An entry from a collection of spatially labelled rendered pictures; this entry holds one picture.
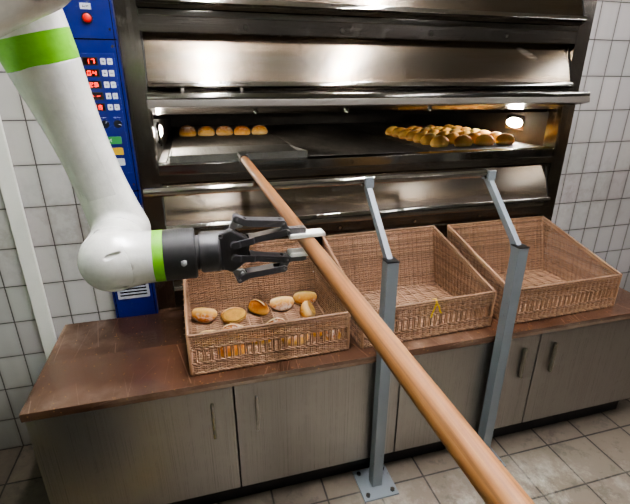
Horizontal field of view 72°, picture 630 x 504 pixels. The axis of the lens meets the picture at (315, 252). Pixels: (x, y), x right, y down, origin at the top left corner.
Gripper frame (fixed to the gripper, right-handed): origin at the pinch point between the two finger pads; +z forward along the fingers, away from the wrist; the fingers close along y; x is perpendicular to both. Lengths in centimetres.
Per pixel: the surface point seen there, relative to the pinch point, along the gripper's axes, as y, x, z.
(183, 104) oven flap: -22, -81, -21
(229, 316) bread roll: 55, -73, -11
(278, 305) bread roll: 55, -77, 9
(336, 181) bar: 1, -58, 26
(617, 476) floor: 117, -14, 133
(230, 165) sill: 1, -96, -5
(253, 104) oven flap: -22, -81, 2
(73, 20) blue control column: -47, -93, -52
